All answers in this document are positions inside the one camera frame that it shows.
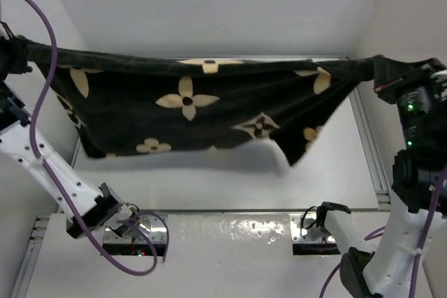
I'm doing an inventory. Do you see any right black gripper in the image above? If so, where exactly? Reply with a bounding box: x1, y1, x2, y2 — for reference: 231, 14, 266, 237
374, 53, 447, 145

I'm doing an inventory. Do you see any black floral pillowcase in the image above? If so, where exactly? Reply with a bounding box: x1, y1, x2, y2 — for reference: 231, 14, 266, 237
17, 35, 416, 169

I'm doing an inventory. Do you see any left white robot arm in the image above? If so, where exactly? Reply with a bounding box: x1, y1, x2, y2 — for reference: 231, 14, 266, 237
1, 22, 140, 239

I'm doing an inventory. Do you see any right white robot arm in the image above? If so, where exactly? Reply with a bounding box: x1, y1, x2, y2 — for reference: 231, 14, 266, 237
305, 59, 446, 297

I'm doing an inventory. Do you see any white front cover board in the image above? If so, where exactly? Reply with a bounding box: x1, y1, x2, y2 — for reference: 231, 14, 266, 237
27, 214, 348, 297

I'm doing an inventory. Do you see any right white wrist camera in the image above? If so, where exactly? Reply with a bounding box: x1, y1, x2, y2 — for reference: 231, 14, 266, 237
430, 70, 447, 100

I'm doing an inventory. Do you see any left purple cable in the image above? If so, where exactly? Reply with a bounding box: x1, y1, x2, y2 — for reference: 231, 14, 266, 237
0, 0, 170, 276

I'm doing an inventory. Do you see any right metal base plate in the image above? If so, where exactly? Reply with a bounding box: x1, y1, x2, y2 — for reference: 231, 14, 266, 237
289, 211, 335, 244

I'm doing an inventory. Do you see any metal base plate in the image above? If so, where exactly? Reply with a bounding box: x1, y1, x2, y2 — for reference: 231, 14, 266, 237
289, 211, 335, 244
103, 216, 167, 245

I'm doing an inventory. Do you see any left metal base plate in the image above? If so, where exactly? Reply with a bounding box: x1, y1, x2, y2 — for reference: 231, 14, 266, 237
103, 216, 167, 245

